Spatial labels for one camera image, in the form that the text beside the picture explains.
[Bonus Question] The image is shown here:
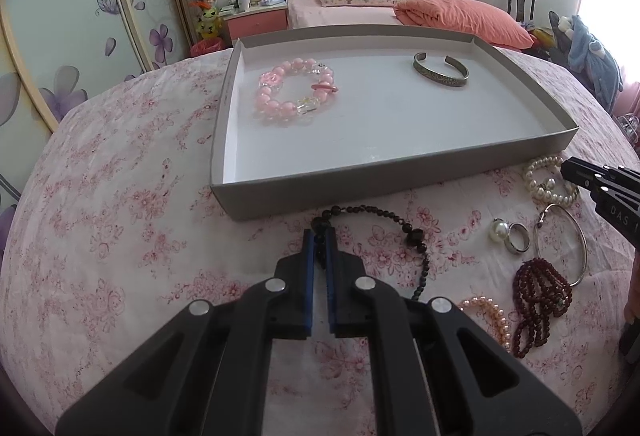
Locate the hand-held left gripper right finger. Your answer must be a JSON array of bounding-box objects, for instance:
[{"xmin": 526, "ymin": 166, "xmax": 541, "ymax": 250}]
[{"xmin": 325, "ymin": 226, "xmax": 583, "ymax": 436}]

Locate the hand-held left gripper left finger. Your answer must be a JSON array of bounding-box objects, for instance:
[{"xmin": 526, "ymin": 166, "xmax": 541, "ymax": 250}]
[{"xmin": 55, "ymin": 229, "xmax": 316, "ymax": 436}]

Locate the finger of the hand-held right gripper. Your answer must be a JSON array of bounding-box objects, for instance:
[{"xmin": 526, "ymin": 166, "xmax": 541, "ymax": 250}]
[{"xmin": 560, "ymin": 157, "xmax": 640, "ymax": 201}]

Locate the white pearl bracelet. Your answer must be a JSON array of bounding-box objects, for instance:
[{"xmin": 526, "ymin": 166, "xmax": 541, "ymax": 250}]
[{"xmin": 522, "ymin": 156, "xmax": 581, "ymax": 207}]

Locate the thin silver bangle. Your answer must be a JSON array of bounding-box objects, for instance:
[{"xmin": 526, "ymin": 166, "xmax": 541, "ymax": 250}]
[{"xmin": 534, "ymin": 203, "xmax": 590, "ymax": 287}]

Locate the black bead necklace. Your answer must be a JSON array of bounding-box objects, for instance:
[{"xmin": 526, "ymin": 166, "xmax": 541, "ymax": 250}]
[{"xmin": 311, "ymin": 204, "xmax": 432, "ymax": 301}]

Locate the silver ring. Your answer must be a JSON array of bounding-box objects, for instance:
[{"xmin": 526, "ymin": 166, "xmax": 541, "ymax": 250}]
[{"xmin": 505, "ymin": 222, "xmax": 531, "ymax": 257}]

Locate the dark red bead bracelet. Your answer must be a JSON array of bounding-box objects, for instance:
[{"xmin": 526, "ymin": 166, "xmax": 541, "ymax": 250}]
[{"xmin": 512, "ymin": 258, "xmax": 573, "ymax": 353}]

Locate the pink pearl bracelet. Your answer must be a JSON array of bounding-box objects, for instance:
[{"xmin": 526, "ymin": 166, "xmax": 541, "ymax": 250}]
[{"xmin": 457, "ymin": 296, "xmax": 512, "ymax": 354}]

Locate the bronze cuff bangle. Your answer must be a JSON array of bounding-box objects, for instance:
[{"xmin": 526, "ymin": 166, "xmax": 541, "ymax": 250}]
[{"xmin": 413, "ymin": 52, "xmax": 471, "ymax": 90}]

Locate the pink bead bracelet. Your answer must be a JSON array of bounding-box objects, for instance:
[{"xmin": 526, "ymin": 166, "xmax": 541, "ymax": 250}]
[{"xmin": 254, "ymin": 58, "xmax": 340, "ymax": 119}]

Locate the grey cardboard tray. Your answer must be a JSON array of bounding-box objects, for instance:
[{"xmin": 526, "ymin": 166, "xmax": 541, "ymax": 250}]
[{"xmin": 210, "ymin": 24, "xmax": 580, "ymax": 221}]

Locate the blue plush robe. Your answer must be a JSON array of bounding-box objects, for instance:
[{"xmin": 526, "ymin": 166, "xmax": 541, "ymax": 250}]
[{"xmin": 567, "ymin": 14, "xmax": 625, "ymax": 114}]

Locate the dark wooden chair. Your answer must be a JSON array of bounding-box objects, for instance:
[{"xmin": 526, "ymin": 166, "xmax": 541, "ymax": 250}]
[{"xmin": 506, "ymin": 0, "xmax": 538, "ymax": 24}]

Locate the folded orange quilt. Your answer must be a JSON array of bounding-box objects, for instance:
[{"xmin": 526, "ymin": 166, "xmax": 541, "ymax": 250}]
[{"xmin": 393, "ymin": 0, "xmax": 536, "ymax": 50}]

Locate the red lined trash bin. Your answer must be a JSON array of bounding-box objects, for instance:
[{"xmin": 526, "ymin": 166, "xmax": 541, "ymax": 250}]
[{"xmin": 190, "ymin": 38, "xmax": 223, "ymax": 59}]

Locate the pink and cream nightstand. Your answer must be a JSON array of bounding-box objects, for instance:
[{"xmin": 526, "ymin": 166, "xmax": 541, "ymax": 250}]
[{"xmin": 222, "ymin": 6, "xmax": 290, "ymax": 49}]

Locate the yellow plush toy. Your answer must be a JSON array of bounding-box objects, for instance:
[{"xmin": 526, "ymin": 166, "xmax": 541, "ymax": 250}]
[{"xmin": 197, "ymin": 6, "xmax": 222, "ymax": 40}]

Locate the floral sliding door wardrobe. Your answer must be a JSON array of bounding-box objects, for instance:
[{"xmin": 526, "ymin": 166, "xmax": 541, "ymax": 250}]
[{"xmin": 0, "ymin": 0, "xmax": 193, "ymax": 261}]

